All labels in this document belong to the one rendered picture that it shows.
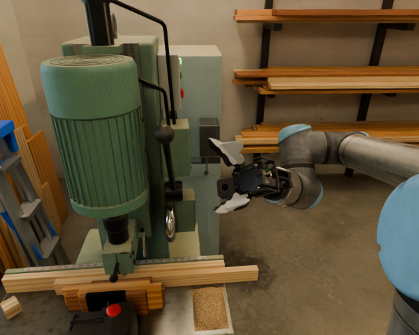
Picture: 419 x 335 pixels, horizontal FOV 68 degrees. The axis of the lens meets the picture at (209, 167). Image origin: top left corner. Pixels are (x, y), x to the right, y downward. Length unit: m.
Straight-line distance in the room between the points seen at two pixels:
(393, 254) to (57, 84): 0.54
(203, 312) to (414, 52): 3.10
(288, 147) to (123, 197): 0.43
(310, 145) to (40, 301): 0.82
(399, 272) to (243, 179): 0.39
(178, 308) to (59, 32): 2.63
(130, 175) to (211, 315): 0.40
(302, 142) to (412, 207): 0.53
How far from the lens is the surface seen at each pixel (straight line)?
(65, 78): 0.59
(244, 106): 3.04
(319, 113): 3.26
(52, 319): 0.95
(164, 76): 0.93
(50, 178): 2.69
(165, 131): 0.54
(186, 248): 1.19
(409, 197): 0.35
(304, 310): 2.10
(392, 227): 0.36
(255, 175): 0.65
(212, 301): 0.86
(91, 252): 1.25
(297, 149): 0.83
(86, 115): 0.60
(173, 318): 0.87
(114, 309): 0.75
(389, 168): 0.67
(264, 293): 2.13
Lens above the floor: 1.59
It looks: 27 degrees down
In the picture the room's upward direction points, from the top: straight up
